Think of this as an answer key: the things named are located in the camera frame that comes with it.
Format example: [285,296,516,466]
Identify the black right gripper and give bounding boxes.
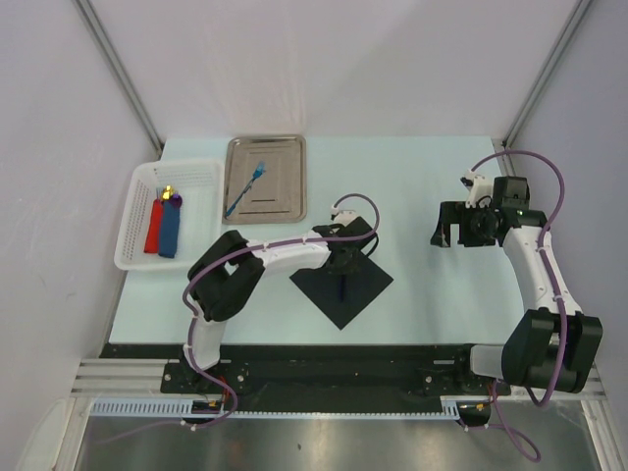
[431,201,497,247]

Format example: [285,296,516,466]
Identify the black paper napkin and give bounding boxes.
[289,257,393,330]

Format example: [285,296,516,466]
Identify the blue metal fork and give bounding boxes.
[225,161,266,219]

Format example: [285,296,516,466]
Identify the purple blue metal knife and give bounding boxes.
[339,275,346,302]

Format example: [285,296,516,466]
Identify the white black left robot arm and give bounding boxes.
[182,217,377,393]

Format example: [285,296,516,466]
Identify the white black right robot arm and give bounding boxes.
[430,171,603,393]

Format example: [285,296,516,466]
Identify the blue rolled napkin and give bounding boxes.
[158,201,181,259]

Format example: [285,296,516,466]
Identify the red rolled napkin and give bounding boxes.
[143,198,163,254]

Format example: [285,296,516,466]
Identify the stainless steel tray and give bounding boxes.
[223,134,307,225]

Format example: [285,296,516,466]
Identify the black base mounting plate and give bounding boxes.
[100,343,513,425]

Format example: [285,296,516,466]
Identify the white perforated plastic basket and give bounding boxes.
[114,157,224,271]

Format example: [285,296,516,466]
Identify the gold metal fork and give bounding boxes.
[161,185,176,200]

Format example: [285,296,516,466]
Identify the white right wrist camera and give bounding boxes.
[460,170,494,208]

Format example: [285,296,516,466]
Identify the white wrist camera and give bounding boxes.
[331,207,358,226]
[460,170,494,208]

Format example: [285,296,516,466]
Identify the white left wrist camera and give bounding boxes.
[331,207,358,226]

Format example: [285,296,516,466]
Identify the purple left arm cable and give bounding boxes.
[92,192,382,445]

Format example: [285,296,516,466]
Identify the aluminium frame rail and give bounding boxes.
[71,358,167,397]

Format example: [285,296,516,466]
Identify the white slotted cable duct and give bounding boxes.
[91,397,193,417]

